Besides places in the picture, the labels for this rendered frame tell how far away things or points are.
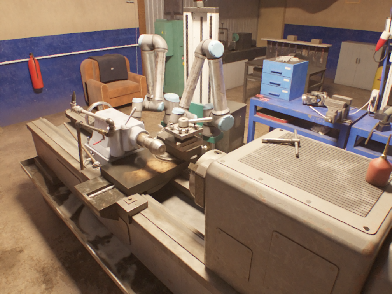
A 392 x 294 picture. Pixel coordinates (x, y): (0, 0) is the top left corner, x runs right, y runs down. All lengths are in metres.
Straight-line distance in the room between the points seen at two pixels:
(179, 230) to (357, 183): 0.84
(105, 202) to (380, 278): 1.27
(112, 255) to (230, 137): 1.65
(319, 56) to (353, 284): 4.81
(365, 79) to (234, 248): 7.09
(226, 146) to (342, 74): 5.44
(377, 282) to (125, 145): 1.39
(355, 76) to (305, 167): 7.00
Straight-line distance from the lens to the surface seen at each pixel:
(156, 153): 1.61
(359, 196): 0.95
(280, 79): 3.28
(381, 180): 1.01
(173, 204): 1.81
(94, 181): 1.83
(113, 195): 1.68
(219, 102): 2.39
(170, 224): 1.50
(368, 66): 7.85
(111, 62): 5.63
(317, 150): 1.15
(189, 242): 1.41
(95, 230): 2.21
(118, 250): 2.03
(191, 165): 1.29
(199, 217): 1.70
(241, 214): 0.97
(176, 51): 5.90
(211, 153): 1.31
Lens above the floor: 1.83
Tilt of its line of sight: 27 degrees down
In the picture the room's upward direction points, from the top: straight up
